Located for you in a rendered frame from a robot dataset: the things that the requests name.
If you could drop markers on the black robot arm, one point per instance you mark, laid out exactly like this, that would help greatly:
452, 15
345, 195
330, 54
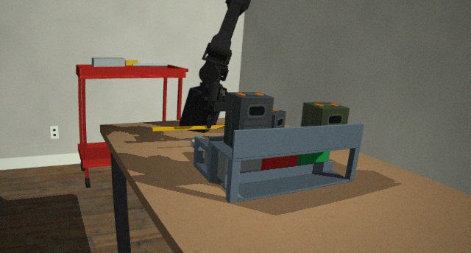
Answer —
219, 47

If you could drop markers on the yellow bar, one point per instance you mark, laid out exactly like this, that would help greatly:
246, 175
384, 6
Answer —
186, 128

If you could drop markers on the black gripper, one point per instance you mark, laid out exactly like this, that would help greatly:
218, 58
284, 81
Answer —
210, 93

